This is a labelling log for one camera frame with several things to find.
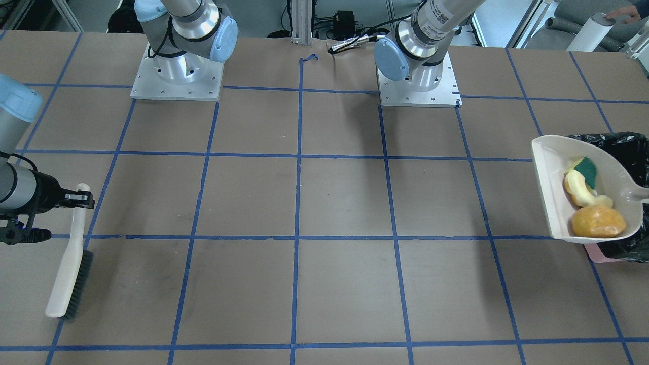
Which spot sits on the bystander hand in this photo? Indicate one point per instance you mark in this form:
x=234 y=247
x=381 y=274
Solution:
x=629 y=14

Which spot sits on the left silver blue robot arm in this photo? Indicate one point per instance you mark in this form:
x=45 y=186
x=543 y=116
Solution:
x=415 y=50

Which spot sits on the pale curved peel scrap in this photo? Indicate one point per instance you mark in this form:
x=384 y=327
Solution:
x=575 y=185

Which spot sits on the white hand brush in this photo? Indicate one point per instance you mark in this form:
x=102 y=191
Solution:
x=74 y=268

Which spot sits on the beige plastic dustpan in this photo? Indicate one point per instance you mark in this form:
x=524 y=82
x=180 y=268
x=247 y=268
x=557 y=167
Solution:
x=552 y=156

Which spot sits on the green yellow sponge piece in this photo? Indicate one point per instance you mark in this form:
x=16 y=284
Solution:
x=587 y=169

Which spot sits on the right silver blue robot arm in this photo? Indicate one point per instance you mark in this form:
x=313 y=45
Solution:
x=188 y=43

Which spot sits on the bin with black bag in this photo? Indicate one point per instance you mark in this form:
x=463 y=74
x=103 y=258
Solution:
x=622 y=175

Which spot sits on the white cylinder post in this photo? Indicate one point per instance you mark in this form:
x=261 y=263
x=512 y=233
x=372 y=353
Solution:
x=592 y=33

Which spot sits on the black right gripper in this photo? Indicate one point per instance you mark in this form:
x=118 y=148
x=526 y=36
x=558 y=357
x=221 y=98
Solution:
x=46 y=193

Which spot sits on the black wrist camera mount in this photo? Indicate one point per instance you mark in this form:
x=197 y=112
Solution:
x=14 y=231

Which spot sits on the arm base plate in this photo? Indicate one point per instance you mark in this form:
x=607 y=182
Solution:
x=434 y=86
x=184 y=78

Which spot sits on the aluminium frame post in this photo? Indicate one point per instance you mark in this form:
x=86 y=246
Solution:
x=301 y=22

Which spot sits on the silver cable connector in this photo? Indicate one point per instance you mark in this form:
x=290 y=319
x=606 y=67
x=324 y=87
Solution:
x=353 y=42

